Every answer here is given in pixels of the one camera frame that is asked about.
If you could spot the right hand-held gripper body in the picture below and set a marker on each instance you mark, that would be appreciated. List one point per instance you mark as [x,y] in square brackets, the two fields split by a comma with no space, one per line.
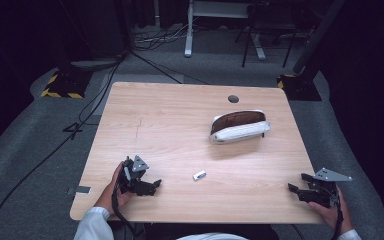
[326,191]

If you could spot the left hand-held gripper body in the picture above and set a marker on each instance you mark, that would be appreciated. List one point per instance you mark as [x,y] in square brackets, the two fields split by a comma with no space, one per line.
[131,181]

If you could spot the person's left hand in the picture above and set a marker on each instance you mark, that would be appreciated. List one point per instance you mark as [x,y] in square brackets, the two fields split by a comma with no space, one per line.
[110,196]

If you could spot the person's right hand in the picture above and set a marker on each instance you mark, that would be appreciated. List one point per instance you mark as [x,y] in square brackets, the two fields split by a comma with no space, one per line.
[338,216]

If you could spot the small white eraser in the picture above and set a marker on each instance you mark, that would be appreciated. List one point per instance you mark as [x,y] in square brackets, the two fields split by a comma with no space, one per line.
[199,175]

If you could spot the grey floor tape strip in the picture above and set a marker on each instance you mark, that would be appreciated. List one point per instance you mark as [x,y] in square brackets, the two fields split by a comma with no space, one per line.
[80,190]

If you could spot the person's white shirt torso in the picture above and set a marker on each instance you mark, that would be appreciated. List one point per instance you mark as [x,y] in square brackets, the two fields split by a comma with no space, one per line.
[211,237]

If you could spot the black floor tape cross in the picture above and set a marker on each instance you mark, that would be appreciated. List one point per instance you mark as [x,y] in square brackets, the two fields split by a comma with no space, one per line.
[74,128]

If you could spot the white pencil case brown lining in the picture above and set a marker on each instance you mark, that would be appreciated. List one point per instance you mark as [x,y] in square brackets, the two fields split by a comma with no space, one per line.
[240,131]

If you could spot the black stand base hazard tape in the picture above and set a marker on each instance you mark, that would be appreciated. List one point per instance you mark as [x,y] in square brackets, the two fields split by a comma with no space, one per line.
[66,85]
[300,88]

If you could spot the grey metal stand pole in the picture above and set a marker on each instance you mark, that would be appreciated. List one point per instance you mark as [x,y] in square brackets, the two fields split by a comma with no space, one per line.
[316,36]

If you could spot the black chair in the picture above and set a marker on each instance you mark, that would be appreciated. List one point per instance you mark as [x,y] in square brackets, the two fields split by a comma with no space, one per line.
[270,23]

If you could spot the white desk frame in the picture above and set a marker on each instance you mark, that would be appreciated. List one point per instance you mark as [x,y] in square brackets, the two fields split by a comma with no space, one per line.
[189,33]

